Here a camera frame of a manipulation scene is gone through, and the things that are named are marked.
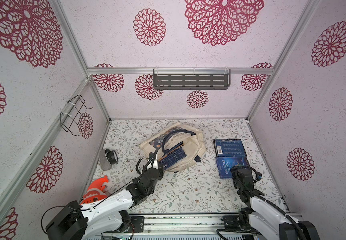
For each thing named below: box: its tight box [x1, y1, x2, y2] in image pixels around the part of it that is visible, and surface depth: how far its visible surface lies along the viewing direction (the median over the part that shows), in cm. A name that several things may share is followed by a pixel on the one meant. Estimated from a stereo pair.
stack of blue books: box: [158, 141, 187, 170], surface depth 94 cm
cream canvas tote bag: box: [139, 121, 206, 172], surface depth 91 cm
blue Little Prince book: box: [215, 157, 250, 179], surface depth 97 cm
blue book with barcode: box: [212, 139, 248, 157], surface depth 102 cm
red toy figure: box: [80, 175, 109, 205], surface depth 80 cm
